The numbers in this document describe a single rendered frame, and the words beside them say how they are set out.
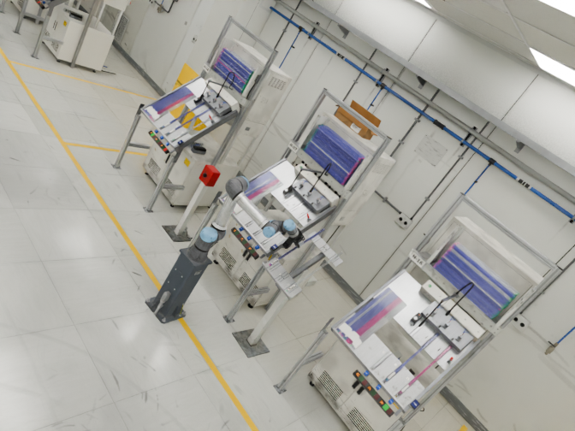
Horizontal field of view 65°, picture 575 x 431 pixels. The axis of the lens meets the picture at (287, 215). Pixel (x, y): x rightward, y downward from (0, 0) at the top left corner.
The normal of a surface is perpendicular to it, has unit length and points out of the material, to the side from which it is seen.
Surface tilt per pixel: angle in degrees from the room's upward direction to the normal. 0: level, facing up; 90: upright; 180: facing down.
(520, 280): 90
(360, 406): 90
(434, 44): 90
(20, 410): 0
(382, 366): 45
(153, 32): 90
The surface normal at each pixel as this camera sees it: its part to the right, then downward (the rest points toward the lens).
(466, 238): -0.61, -0.01
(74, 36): 0.61, 0.63
